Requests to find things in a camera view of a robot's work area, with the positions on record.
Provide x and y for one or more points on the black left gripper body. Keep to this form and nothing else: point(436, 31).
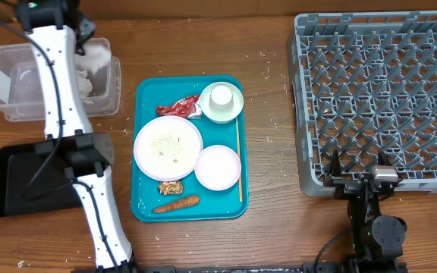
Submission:
point(86, 30)

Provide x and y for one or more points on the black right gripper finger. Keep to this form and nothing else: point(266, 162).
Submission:
point(383, 159)
point(335, 168)

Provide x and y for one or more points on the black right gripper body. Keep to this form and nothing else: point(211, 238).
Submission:
point(347, 186)

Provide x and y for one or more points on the white tissue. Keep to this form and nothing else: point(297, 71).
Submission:
point(92, 71)

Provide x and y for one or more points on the small pink bowl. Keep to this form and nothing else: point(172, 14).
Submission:
point(217, 167)

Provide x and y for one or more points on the red snack wrapper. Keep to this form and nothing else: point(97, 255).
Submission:
point(187, 107)

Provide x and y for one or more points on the pale green bowl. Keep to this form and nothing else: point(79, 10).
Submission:
point(222, 116)

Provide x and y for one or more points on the white cup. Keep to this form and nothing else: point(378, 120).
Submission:
point(221, 97)

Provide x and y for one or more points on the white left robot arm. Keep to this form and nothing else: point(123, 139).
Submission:
point(72, 166)

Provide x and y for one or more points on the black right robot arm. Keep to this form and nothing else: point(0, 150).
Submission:
point(377, 239)

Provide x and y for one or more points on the grey dishwasher rack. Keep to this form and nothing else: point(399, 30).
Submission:
point(365, 83)

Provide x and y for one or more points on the clear plastic bin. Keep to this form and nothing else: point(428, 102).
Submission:
point(20, 88)

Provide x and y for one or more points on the teal plastic tray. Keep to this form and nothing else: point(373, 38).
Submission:
point(145, 195)

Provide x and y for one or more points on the wooden chopstick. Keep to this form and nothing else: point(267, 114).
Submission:
point(239, 160)

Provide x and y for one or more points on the orange carrot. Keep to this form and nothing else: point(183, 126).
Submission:
point(186, 202)

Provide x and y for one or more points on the brown food scrap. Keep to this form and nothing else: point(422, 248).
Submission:
point(171, 187)

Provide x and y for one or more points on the black tray bin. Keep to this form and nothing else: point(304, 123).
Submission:
point(18, 196)

